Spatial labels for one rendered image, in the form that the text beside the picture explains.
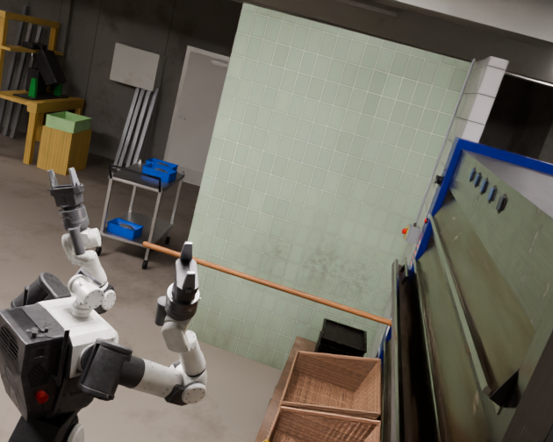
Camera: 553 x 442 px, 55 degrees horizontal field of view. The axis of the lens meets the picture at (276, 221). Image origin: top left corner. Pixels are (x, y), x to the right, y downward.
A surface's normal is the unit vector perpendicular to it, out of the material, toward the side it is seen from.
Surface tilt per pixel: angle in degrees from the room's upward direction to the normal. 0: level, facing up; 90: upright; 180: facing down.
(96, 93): 90
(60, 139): 90
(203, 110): 90
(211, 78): 90
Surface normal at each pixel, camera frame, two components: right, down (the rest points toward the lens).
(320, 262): -0.21, 0.22
